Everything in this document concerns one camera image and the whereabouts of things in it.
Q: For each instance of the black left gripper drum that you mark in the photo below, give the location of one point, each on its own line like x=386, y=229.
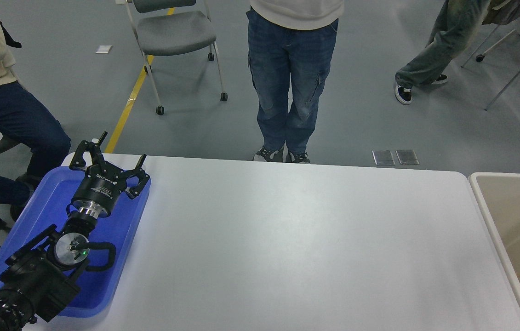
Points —
x=96, y=191

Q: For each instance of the blue plastic tray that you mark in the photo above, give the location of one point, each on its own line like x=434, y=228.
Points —
x=117, y=220

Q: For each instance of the large pale bin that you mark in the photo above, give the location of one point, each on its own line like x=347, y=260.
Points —
x=512, y=211

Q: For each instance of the seated person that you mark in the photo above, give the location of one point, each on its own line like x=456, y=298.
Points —
x=7, y=115

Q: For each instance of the black bag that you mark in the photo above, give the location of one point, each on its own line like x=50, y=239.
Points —
x=11, y=41

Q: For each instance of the grey wheeled chair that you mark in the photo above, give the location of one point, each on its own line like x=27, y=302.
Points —
x=172, y=32

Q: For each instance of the silver floor plate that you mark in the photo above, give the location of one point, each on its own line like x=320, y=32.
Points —
x=383, y=157
x=407, y=157

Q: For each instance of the standing person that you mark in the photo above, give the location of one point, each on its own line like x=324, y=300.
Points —
x=287, y=69

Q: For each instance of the metal-legged chair with jacket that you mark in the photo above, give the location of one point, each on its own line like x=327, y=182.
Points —
x=494, y=43

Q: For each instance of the walking person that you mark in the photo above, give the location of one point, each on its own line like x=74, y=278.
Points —
x=448, y=41

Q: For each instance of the olive jacket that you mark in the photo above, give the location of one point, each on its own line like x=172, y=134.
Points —
x=505, y=11

